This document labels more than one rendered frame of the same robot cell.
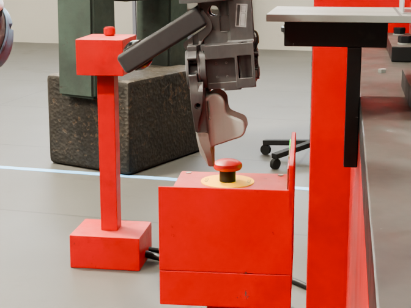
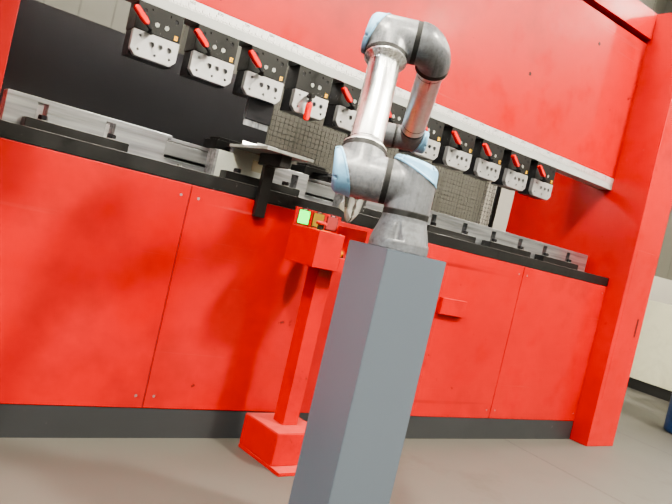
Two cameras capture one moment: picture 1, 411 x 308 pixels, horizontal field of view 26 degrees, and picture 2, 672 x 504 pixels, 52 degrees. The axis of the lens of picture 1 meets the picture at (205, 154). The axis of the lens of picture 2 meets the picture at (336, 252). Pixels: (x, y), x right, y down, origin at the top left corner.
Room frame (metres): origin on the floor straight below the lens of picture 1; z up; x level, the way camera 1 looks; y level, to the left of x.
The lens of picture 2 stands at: (2.73, 1.59, 0.78)
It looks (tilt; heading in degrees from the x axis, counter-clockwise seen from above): 2 degrees down; 224
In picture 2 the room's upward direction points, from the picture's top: 13 degrees clockwise
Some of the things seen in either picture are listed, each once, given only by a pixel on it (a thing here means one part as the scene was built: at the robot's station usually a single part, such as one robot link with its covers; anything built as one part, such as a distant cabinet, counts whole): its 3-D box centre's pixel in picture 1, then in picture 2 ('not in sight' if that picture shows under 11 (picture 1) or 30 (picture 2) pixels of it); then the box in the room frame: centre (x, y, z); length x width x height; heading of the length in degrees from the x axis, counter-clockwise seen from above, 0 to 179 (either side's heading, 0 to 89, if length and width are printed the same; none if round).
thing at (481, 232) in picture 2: not in sight; (479, 235); (0.01, -0.18, 0.92); 1.68 x 0.06 x 0.10; 171
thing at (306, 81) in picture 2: not in sight; (306, 93); (1.08, -0.34, 1.26); 0.15 x 0.09 x 0.17; 171
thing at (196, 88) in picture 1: (199, 94); not in sight; (1.04, 0.01, 0.92); 0.05 x 0.02 x 0.09; 174
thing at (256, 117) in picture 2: not in sight; (257, 114); (1.26, -0.37, 1.13); 0.10 x 0.02 x 0.10; 171
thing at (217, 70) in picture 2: not in sight; (209, 57); (1.48, -0.40, 1.26); 0.15 x 0.09 x 0.17; 171
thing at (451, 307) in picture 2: not in sight; (452, 307); (0.27, -0.06, 0.59); 0.15 x 0.02 x 0.07; 171
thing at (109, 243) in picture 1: (109, 147); not in sight; (3.04, 0.34, 0.42); 0.25 x 0.20 x 0.83; 81
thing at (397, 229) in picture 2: not in sight; (401, 231); (1.40, 0.51, 0.82); 0.15 x 0.15 x 0.10
